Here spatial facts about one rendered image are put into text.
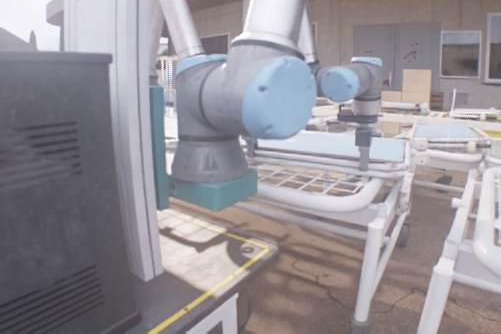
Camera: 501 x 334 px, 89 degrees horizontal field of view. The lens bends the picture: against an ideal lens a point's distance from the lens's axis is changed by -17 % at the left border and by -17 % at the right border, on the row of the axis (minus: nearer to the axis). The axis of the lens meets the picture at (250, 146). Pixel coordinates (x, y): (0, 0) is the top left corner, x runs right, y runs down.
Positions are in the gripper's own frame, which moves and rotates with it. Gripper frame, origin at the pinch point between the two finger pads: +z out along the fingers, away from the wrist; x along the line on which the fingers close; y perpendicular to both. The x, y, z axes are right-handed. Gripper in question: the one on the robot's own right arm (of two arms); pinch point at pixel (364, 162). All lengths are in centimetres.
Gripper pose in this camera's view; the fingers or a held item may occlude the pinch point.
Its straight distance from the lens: 103.4
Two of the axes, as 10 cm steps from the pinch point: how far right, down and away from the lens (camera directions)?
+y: 8.8, 0.9, -4.7
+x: 4.7, -3.8, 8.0
